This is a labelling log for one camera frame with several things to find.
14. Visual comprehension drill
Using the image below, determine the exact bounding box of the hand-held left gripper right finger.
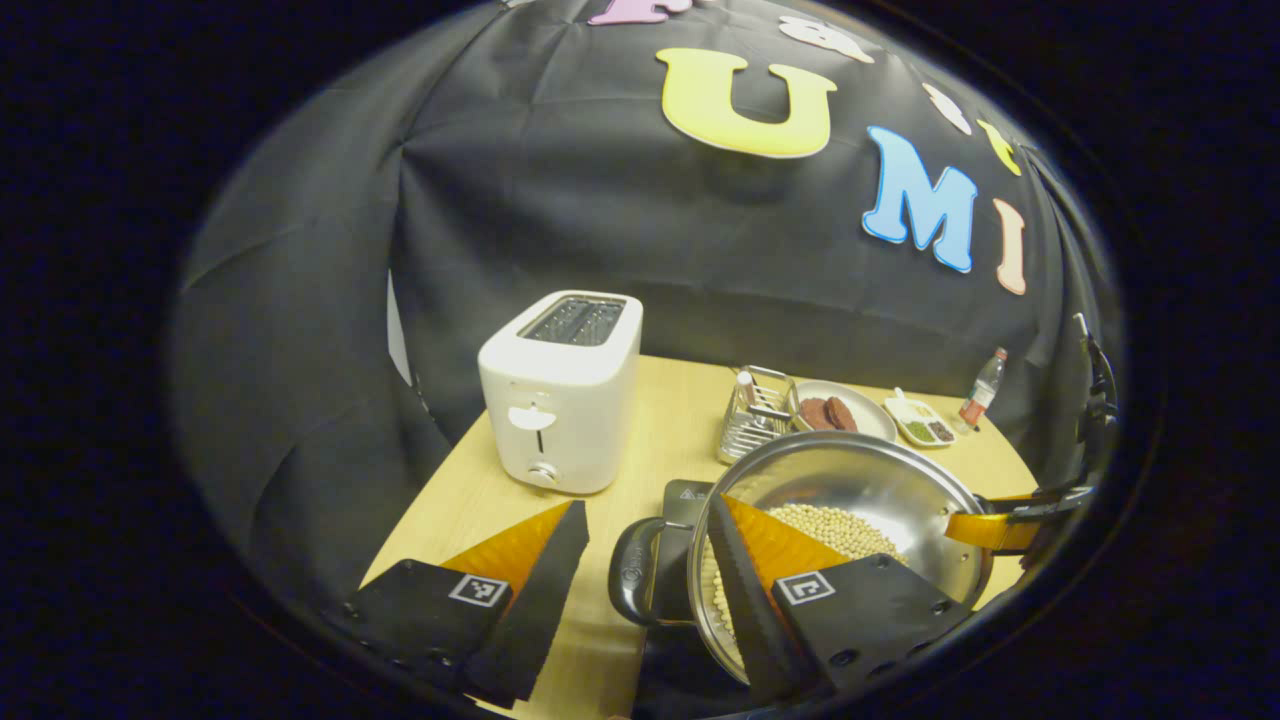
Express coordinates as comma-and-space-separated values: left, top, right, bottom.
705, 493, 976, 706

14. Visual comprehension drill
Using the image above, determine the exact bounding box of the clear red label water bottle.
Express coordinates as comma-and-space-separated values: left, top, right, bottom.
955, 347, 1009, 433

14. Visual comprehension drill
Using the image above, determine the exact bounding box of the steel pot with black handles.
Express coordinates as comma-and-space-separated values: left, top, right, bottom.
608, 430, 996, 688

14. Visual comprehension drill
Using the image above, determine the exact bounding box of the pile of soybeans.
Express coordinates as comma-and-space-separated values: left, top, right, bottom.
700, 503, 906, 641

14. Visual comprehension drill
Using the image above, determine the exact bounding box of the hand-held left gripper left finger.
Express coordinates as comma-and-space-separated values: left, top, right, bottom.
345, 500, 591, 711

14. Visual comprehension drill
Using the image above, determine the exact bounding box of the black induction cooktop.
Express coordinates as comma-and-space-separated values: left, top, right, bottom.
630, 479, 801, 720

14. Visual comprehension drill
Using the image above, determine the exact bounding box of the white toaster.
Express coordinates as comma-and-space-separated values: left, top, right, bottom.
477, 290, 644, 496

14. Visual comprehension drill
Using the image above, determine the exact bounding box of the round white plate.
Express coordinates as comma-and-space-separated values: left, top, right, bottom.
790, 380, 898, 444

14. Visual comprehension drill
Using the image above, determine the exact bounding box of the black backdrop cloth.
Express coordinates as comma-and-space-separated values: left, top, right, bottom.
170, 0, 1121, 601

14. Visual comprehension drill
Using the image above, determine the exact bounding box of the wire utensil basket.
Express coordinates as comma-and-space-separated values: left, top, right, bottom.
717, 365, 801, 466

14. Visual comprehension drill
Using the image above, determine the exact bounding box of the white divided bean dish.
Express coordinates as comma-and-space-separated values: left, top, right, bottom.
884, 388, 957, 448

